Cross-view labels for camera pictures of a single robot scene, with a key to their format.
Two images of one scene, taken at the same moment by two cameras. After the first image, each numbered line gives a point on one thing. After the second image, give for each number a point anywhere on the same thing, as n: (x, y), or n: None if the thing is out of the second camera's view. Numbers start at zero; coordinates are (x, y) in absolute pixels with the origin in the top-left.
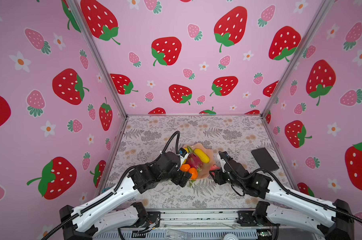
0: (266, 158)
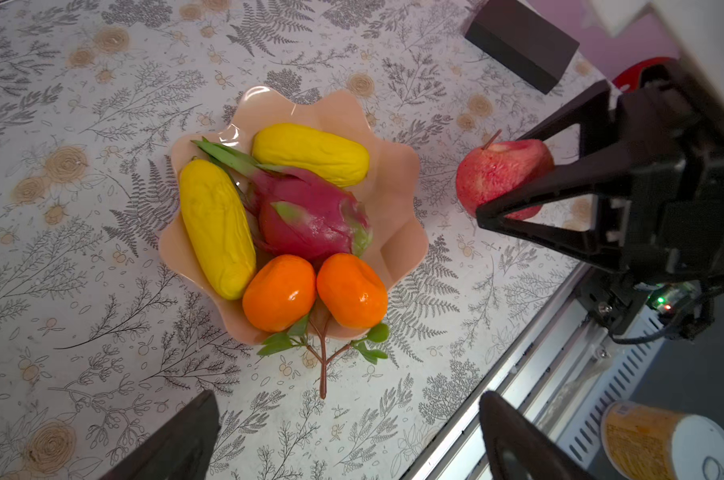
0: (522, 41)
